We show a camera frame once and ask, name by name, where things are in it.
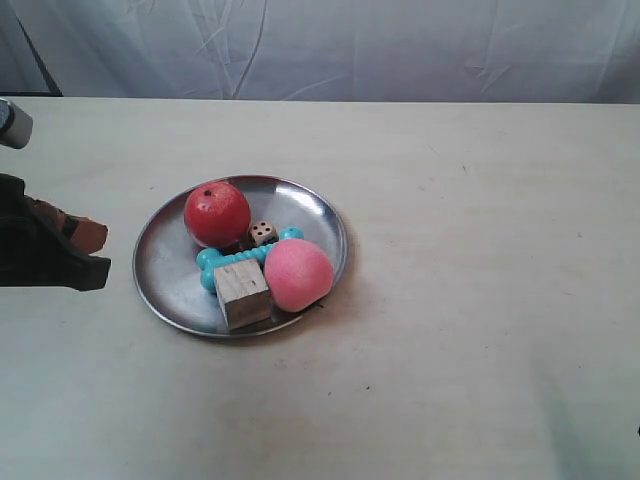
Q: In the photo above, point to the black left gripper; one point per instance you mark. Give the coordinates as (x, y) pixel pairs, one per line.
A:
(31, 251)

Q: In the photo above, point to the teal rubber bone toy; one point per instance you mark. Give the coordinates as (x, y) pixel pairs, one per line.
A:
(210, 259)

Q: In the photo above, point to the red toy apple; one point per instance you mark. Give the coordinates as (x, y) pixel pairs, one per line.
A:
(216, 214)

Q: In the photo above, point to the light wooden block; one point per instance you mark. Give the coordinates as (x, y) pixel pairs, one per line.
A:
(243, 294)

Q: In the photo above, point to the small wooden die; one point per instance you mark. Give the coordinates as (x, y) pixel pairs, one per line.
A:
(261, 233)

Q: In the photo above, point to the pink toy peach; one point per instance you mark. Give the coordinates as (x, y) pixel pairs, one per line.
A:
(298, 273)

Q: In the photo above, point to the white backdrop cloth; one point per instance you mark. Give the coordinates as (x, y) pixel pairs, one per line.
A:
(394, 51)

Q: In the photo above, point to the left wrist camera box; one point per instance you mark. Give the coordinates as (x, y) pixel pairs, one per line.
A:
(16, 125)

